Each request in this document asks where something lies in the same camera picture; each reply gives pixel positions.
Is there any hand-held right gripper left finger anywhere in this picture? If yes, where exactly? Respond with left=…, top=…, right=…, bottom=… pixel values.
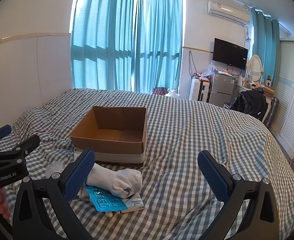
left=12, top=148, right=96, bottom=240

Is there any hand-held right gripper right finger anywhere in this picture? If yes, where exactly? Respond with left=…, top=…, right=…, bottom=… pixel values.
left=197, top=150, right=281, bottom=240

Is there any clear plastic lid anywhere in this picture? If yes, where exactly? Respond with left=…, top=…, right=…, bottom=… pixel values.
left=45, top=161, right=65, bottom=178

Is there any blue blister pack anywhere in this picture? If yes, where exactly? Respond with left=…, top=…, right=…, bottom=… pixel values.
left=83, top=184, right=129, bottom=212

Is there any white sock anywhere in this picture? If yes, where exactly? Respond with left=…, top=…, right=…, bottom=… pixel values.
left=78, top=163, right=143, bottom=197

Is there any brown cardboard box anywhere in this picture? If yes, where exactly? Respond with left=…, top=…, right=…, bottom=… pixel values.
left=70, top=106, right=148, bottom=167

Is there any white tissue packet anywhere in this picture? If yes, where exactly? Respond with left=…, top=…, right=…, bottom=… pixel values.
left=120, top=192, right=144, bottom=214

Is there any grey checkered bed sheet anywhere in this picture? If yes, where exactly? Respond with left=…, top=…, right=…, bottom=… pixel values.
left=0, top=88, right=294, bottom=240

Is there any black jacket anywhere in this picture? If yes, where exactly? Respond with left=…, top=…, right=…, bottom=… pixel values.
left=230, top=88, right=269, bottom=119

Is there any white chair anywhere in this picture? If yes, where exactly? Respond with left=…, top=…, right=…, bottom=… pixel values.
left=260, top=99, right=274, bottom=123

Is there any white suitcase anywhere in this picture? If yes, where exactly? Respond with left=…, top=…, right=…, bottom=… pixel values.
left=198, top=79, right=211, bottom=103

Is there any white cylinder appliance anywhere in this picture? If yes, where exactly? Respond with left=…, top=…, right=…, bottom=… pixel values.
left=189, top=77, right=200, bottom=102

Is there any silver small fridge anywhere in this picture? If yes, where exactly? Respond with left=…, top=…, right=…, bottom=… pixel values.
left=210, top=70, right=238, bottom=105

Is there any white dressing table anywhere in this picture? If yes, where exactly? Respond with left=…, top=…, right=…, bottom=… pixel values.
left=233, top=80, right=253, bottom=101

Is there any white plastic bag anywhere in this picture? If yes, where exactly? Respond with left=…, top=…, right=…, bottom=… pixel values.
left=165, top=89, right=181, bottom=98

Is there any dark patterned bag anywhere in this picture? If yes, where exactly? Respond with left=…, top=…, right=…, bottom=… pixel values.
left=152, top=87, right=169, bottom=96

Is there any clear plastic bag on fridge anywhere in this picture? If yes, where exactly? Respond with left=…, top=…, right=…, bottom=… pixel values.
left=201, top=62, right=219, bottom=77

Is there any white louvred wardrobe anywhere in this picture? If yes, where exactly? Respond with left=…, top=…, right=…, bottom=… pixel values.
left=270, top=38, right=294, bottom=156

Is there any oval white mirror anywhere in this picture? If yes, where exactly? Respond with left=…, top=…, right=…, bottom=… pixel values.
left=247, top=54, right=264, bottom=83

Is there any wide teal curtain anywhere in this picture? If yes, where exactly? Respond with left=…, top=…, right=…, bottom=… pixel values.
left=70, top=0, right=138, bottom=92

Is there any narrow teal curtain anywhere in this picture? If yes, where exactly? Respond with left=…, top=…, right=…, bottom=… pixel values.
left=251, top=5, right=281, bottom=63

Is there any white air conditioner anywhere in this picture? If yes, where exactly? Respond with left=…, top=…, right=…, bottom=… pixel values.
left=207, top=0, right=252, bottom=26

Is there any black wall cable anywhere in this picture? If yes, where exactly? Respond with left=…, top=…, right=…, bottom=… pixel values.
left=188, top=51, right=198, bottom=78

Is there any black wall television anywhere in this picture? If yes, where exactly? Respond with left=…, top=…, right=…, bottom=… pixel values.
left=212, top=38, right=249, bottom=71

